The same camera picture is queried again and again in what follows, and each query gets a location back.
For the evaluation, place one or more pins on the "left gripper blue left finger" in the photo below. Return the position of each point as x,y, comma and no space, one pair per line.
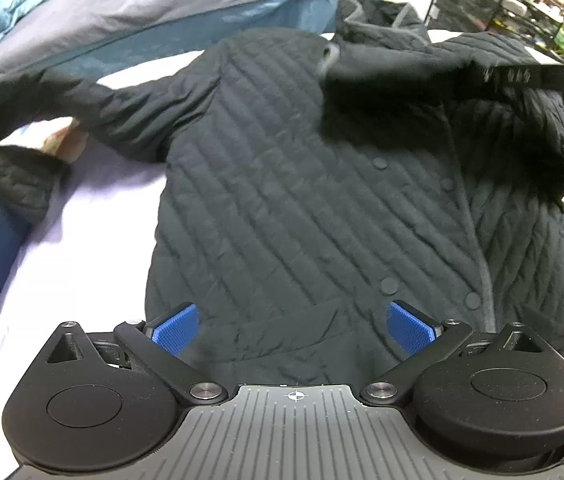
175,330

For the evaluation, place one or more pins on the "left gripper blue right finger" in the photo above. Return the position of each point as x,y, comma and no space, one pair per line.
412,329

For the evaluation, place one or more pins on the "black quilted jacket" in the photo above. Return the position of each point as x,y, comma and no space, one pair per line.
309,182

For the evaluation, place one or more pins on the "lavender bed sheet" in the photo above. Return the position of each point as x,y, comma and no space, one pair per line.
87,260

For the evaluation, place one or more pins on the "teal bed cover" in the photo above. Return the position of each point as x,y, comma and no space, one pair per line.
196,32

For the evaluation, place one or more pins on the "grey blanket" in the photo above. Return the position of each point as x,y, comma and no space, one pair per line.
57,26

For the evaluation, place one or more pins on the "black wire shelf rack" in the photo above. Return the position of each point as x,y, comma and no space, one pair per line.
529,21

